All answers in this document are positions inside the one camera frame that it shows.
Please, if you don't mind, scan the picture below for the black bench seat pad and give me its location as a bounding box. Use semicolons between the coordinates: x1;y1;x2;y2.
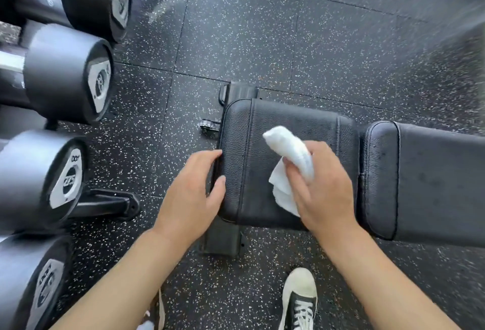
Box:
214;98;360;231

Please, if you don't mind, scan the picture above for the person's right black white sneaker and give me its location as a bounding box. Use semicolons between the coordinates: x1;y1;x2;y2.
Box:
278;267;318;330

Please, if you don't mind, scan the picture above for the person's left hand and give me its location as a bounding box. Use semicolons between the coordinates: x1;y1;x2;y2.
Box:
155;149;227;242

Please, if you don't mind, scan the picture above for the person's right forearm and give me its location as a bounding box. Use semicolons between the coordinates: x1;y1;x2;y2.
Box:
314;223;462;330

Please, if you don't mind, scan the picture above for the person's black white sneaker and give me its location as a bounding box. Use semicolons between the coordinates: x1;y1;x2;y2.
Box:
278;267;318;330
136;288;166;330

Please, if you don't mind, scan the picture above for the person's right hand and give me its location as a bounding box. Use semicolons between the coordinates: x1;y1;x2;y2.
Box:
282;140;359;239

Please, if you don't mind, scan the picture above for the white cleaning cloth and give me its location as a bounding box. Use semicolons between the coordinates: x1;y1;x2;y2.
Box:
262;125;316;218

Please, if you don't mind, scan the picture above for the person's left black white sneaker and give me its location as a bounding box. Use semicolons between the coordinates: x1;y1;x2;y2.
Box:
136;288;166;330

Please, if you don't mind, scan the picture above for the person's left forearm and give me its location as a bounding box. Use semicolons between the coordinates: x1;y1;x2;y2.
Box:
48;224;195;330

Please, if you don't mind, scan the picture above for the black bench back pad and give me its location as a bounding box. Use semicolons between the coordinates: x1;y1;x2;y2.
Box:
358;120;485;249

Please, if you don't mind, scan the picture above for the black metal dumbbell rack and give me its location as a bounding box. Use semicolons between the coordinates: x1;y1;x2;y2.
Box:
0;0;190;244

